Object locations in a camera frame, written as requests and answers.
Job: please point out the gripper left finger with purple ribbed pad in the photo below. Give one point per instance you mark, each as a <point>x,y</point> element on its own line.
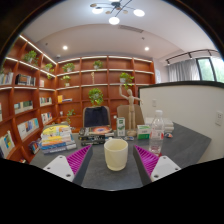
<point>72,167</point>

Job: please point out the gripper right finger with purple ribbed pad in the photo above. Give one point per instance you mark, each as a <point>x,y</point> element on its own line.
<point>152,167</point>

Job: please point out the clear plastic water bottle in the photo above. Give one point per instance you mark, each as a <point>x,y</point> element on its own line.
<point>157,133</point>

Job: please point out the stack of colourful books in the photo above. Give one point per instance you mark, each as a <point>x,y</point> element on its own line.
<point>56,138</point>

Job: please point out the small green white box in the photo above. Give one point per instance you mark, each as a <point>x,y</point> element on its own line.
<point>143,131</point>

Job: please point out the stack of dark books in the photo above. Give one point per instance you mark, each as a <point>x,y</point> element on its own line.
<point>95,135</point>

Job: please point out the cream plastic cup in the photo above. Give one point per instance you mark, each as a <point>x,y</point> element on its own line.
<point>116,153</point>

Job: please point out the green white carton box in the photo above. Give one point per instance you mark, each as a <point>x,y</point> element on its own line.
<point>120,124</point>

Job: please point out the dark office chair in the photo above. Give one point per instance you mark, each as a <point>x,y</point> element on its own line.
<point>96,116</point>

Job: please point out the brown cardboard box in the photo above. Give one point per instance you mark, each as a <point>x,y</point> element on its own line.
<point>123,110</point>

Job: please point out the wooden artist mannequin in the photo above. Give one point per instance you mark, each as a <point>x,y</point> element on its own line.
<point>131,113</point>

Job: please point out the large potted green plant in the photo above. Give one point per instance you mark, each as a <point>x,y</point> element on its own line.
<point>95,96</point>

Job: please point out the white partition panel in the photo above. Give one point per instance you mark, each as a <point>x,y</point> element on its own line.
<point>197,105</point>

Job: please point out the grey window curtain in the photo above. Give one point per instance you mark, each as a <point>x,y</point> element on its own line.
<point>183,71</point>

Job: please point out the ceiling chandelier with round lamps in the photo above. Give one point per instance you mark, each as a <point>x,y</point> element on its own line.
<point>113,8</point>

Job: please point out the wooden bookshelf wall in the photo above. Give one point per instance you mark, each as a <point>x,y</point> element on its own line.
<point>36,91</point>

